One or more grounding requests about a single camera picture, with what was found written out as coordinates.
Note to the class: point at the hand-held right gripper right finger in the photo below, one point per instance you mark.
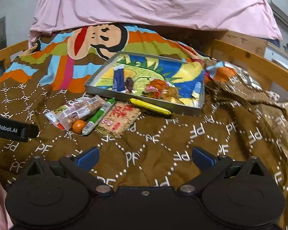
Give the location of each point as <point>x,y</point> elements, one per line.
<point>202,159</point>

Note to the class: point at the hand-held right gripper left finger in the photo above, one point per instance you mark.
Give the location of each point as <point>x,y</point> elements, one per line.
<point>88,159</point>

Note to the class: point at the small orange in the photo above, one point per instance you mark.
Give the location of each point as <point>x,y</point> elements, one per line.
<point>79,126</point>

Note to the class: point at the green sausage stick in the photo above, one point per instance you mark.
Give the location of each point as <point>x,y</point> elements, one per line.
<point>98,117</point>

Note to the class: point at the green bean snack pouch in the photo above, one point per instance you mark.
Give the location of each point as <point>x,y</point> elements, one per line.
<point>53,113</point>

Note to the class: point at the clear nut bar packet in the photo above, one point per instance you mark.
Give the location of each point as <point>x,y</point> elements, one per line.
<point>84,110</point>

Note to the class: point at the rice cracker packet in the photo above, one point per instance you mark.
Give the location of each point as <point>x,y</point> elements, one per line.
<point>120,118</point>

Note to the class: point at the gold snack packet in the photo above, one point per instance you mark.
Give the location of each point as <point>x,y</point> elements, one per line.
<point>174,101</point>

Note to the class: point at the clear yellow snack packet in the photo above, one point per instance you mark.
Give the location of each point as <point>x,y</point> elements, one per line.
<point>170,93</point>

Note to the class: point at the metal tray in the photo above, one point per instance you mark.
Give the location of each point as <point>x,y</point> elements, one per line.
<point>146,101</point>

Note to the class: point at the orange red-label snack packet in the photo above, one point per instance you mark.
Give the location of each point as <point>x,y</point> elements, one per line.
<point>158,86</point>

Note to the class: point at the dark plum packet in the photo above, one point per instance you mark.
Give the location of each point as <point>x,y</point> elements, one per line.
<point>130,84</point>

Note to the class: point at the blue snack packet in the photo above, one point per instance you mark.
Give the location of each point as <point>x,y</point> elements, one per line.
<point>118,79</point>

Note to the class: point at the brown printed blanket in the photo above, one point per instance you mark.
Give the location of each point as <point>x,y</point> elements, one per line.
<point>158,139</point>

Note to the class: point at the pale wooden board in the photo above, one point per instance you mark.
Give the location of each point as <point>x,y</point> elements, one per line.
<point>244,43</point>

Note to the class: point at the white cabinet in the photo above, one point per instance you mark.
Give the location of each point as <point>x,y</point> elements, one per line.
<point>284,36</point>

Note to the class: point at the pink bed sheet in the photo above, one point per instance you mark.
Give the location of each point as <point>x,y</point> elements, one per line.
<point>146,2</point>

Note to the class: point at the wooden bed rail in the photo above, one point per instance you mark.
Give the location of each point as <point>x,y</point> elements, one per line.
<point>244,57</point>
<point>7,51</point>

